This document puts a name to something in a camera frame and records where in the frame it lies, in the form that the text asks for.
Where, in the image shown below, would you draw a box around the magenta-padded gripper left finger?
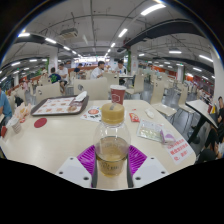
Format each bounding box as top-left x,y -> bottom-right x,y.
54,144 -> 99,189

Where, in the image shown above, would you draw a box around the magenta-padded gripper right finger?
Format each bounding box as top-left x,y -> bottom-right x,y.
126,144 -> 169,189

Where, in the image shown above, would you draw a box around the clear bottle with tan cap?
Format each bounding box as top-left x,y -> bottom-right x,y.
93,102 -> 132,178

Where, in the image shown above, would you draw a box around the plastic-wrapped printed leaflet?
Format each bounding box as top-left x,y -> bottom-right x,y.
136,119 -> 176,146

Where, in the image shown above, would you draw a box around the small red sauce packet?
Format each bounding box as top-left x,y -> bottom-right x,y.
128,112 -> 141,123

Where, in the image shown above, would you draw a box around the white notice with red text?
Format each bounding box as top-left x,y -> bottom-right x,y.
165,138 -> 194,165

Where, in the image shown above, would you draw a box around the colourful printed flyer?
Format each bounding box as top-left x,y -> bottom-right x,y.
79,105 -> 103,123

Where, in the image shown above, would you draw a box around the white tissue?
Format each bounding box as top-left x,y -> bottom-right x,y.
144,108 -> 156,120

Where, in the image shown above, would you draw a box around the dark brown serving tray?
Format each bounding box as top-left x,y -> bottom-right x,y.
30,94 -> 90,117

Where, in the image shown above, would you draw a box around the flat round red coaster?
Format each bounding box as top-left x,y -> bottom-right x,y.
33,117 -> 48,129

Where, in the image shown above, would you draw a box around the printed paper tray liner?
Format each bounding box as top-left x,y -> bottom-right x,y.
35,97 -> 84,115

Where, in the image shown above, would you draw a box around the crumpled white napkin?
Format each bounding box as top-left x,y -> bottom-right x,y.
73,90 -> 88,103

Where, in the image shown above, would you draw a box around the group of beige chairs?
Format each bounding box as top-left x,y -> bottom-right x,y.
6,68 -> 214,128

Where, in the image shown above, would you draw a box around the red paper cup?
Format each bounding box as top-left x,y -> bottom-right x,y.
109,84 -> 127,106

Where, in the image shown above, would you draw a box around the beige chair with round hole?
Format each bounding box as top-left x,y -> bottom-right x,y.
34,83 -> 63,104
73,77 -> 109,101

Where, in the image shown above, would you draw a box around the red carton box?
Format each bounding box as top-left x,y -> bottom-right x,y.
0,125 -> 8,138

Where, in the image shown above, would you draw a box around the ceiling air conditioner unit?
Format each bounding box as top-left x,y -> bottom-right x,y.
59,27 -> 79,39

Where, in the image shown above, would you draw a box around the group of ceiling lights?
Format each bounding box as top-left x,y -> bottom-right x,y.
0,2 -> 214,83

